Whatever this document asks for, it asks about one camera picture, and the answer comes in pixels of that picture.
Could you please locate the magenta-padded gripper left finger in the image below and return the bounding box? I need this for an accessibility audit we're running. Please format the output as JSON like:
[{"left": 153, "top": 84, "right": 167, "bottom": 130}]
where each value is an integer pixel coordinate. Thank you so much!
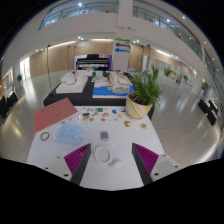
[{"left": 42, "top": 143, "right": 93, "bottom": 186}]

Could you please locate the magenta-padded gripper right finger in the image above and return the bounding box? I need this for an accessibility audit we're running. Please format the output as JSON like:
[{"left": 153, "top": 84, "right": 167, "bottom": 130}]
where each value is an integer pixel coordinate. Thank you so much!
[{"left": 131, "top": 143, "right": 184, "bottom": 186}]

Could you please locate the palm plant in striped pot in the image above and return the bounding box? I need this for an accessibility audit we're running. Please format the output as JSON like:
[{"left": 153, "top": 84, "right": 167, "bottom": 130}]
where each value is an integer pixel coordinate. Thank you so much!
[{"left": 125, "top": 64, "right": 163, "bottom": 120}]

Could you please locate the black display platform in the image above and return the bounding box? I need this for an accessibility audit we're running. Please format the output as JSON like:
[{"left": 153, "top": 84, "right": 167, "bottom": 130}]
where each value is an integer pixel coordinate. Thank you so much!
[{"left": 43, "top": 74, "right": 156, "bottom": 108}]

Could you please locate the architectural model on blue base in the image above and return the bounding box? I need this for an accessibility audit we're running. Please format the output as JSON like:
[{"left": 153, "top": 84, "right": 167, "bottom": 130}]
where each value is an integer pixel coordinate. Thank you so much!
[{"left": 92, "top": 72, "right": 136, "bottom": 99}]

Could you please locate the white architectural model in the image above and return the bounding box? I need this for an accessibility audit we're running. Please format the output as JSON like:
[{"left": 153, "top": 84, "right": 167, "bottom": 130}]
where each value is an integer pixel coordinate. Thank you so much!
[{"left": 55, "top": 71, "right": 89, "bottom": 95}]

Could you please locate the group of black chairs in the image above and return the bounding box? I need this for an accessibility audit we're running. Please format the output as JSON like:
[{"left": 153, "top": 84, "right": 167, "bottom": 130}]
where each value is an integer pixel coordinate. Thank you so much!
[
  {"left": 0, "top": 91, "right": 19, "bottom": 118},
  {"left": 197, "top": 98, "right": 221, "bottom": 127}
]

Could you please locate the black piano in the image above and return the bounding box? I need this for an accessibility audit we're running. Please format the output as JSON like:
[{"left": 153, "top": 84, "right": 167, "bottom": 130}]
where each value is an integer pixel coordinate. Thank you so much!
[{"left": 74, "top": 54, "right": 113, "bottom": 72}]

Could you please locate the blue arrow sign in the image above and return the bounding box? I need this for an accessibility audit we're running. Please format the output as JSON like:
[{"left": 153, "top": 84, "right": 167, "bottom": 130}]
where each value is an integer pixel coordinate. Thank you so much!
[{"left": 114, "top": 47, "right": 131, "bottom": 54}]

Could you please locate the white coiled cable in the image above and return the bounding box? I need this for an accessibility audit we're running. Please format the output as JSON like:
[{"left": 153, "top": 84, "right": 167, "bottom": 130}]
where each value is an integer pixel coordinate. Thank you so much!
[{"left": 94, "top": 145, "right": 123, "bottom": 168}]

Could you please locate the brown tape ring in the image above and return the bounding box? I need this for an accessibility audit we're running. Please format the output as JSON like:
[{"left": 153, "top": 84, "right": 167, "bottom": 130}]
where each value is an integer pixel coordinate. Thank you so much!
[{"left": 39, "top": 131, "right": 51, "bottom": 142}]

